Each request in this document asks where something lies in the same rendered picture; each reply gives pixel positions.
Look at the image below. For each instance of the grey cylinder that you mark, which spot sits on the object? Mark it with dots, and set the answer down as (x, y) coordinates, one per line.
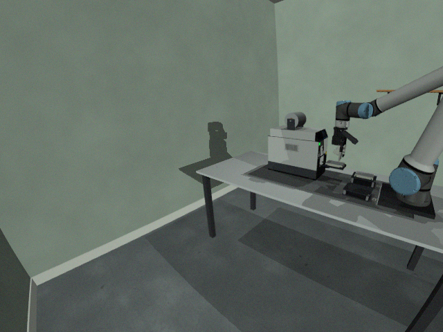
(300, 118)

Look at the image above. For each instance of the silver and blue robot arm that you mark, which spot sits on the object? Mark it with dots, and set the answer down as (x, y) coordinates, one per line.
(410, 179)

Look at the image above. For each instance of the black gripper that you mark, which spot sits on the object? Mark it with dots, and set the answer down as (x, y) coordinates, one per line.
(339, 139)

